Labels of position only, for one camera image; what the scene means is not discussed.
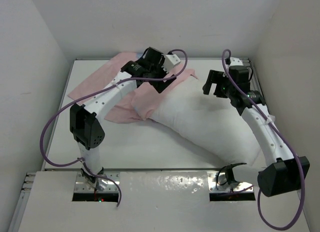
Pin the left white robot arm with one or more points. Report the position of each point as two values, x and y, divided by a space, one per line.
85 120

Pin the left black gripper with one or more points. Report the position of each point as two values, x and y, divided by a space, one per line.
159 84

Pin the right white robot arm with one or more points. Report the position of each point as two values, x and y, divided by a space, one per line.
283 173

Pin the white pillow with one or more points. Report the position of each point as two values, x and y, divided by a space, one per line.
207 121

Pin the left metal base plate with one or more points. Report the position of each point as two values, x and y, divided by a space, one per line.
82 185

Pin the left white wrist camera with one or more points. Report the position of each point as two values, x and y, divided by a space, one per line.
170 61

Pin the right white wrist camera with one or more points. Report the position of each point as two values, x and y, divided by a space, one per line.
233 62

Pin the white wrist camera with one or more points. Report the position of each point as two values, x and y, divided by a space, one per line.
233 62
170 61

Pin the white foam front board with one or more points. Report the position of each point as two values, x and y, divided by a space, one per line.
151 201

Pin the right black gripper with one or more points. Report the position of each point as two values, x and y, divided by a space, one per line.
214 76

